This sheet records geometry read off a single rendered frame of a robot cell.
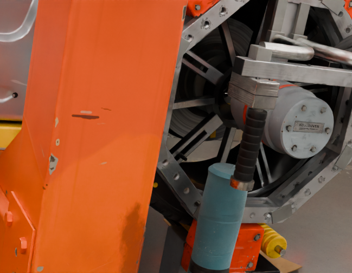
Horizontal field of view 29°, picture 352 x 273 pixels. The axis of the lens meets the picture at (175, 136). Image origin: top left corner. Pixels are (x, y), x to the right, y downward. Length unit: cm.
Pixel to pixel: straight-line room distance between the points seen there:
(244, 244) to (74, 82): 80
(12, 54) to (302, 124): 59
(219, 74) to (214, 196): 31
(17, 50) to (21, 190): 44
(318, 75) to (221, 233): 37
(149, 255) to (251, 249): 113
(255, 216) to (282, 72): 44
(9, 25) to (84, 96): 55
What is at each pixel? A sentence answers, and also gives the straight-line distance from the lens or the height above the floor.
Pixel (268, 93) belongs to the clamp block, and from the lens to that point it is 120.
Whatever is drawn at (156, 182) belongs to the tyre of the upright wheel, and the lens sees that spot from 151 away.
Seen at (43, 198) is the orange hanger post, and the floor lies 79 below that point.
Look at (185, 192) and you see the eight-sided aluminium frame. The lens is 146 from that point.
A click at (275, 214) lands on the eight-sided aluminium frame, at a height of 60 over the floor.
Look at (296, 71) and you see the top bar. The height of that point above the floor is 97.
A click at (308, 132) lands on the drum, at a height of 84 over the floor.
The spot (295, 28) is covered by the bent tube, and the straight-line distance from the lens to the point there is 147.
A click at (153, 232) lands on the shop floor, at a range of 290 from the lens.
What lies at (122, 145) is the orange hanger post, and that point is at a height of 87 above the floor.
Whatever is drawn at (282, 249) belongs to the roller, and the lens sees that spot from 164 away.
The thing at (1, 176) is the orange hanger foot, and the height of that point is 70.
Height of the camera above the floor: 113
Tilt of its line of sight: 15 degrees down
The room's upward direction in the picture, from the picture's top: 11 degrees clockwise
